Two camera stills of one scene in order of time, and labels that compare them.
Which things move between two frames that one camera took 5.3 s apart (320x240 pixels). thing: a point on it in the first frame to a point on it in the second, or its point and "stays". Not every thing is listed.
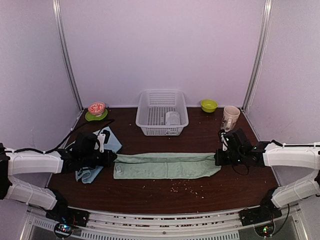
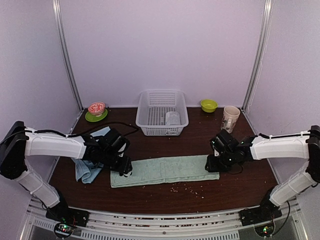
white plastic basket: x=153 y=106 stays
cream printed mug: x=231 y=114 stays
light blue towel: x=86 y=175 stays
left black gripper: x=107 y=160 to x=124 y=167
